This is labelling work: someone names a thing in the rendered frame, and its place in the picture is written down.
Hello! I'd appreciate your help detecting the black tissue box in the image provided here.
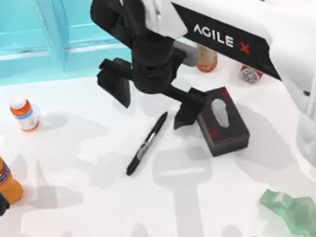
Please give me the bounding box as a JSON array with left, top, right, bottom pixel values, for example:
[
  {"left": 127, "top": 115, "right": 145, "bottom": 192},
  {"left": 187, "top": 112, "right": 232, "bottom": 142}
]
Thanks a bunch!
[{"left": 194, "top": 84, "right": 252, "bottom": 159}]

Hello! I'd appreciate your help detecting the clear orange drink bottle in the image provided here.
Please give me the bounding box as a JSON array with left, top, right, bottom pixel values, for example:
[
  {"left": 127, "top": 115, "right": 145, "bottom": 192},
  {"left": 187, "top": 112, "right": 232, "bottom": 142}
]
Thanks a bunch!
[{"left": 195, "top": 43, "right": 220, "bottom": 74}]

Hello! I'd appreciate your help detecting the black marker pen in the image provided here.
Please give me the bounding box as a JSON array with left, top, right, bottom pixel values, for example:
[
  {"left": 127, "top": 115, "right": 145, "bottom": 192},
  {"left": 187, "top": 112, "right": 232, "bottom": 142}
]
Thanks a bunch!
[{"left": 120, "top": 111, "right": 175, "bottom": 177}]

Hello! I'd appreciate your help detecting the red and white can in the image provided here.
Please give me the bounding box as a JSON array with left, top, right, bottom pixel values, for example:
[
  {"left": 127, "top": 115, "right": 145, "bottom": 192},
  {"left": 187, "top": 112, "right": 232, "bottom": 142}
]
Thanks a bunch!
[{"left": 238, "top": 62, "right": 265, "bottom": 87}]

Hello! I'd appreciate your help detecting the small orange and white bottle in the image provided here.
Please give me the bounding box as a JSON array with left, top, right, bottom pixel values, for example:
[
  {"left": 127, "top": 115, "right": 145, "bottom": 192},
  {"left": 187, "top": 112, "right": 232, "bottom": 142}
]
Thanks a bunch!
[{"left": 8, "top": 93, "right": 42, "bottom": 134}]

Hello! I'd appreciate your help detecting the light blue rack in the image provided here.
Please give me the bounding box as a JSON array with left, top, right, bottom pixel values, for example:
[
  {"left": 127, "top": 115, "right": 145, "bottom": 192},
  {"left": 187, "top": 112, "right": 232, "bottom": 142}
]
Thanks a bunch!
[{"left": 0, "top": 0, "right": 137, "bottom": 86}]

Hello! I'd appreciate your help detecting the large orange drink bottle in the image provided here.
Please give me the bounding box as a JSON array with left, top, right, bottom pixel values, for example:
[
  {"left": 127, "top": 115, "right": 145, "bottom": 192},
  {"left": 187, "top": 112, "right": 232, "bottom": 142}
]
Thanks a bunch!
[{"left": 0, "top": 141, "right": 25, "bottom": 206}]

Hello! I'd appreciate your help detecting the green translucent crumpled object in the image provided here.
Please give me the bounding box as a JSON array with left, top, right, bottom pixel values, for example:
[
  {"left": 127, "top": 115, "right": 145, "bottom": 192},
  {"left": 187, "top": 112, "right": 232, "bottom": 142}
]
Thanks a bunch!
[{"left": 258, "top": 184, "right": 316, "bottom": 237}]

